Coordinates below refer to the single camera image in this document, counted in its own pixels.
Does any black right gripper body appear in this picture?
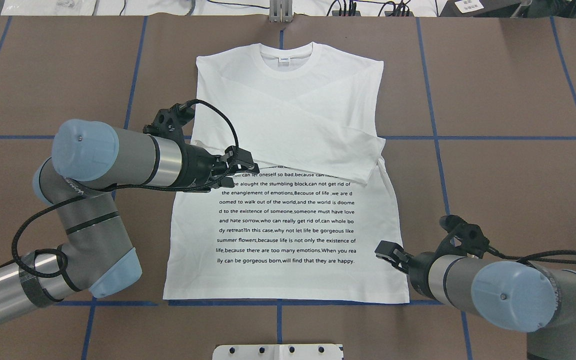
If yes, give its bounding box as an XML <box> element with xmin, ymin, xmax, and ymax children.
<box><xmin>407</xmin><ymin>251</ymin><xmax>437</xmax><ymax>300</ymax></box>

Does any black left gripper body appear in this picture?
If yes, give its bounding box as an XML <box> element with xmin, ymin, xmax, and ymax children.
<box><xmin>180</xmin><ymin>145</ymin><xmax>228</xmax><ymax>190</ymax></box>

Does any white long-sleeve printed shirt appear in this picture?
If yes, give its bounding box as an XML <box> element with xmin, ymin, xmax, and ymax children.
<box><xmin>162</xmin><ymin>42</ymin><xmax>410</xmax><ymax>305</ymax></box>

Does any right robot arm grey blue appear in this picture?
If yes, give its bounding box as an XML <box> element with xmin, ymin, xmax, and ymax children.
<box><xmin>374</xmin><ymin>240</ymin><xmax>576</xmax><ymax>360</ymax></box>

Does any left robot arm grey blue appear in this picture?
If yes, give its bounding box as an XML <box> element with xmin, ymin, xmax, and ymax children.
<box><xmin>0</xmin><ymin>115</ymin><xmax>259</xmax><ymax>325</ymax></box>

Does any black box with white label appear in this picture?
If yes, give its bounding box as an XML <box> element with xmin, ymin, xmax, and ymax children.
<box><xmin>439</xmin><ymin>0</ymin><xmax>522</xmax><ymax>18</ymax></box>

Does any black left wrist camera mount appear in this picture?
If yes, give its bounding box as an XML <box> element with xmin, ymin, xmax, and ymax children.
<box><xmin>142</xmin><ymin>102</ymin><xmax>195</xmax><ymax>141</ymax></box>

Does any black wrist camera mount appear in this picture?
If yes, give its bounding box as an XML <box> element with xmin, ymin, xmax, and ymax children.
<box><xmin>439</xmin><ymin>214</ymin><xmax>490</xmax><ymax>259</ymax></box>
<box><xmin>142</xmin><ymin>102</ymin><xmax>195</xmax><ymax>141</ymax></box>

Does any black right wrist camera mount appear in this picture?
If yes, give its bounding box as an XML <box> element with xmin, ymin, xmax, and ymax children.
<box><xmin>439</xmin><ymin>214</ymin><xmax>490</xmax><ymax>259</ymax></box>

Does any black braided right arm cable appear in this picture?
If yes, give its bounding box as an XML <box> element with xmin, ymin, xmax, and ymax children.
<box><xmin>485</xmin><ymin>246</ymin><xmax>576</xmax><ymax>266</ymax></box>

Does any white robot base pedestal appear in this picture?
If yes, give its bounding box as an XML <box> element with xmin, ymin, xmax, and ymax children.
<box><xmin>212</xmin><ymin>343</ymin><xmax>345</xmax><ymax>360</ymax></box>

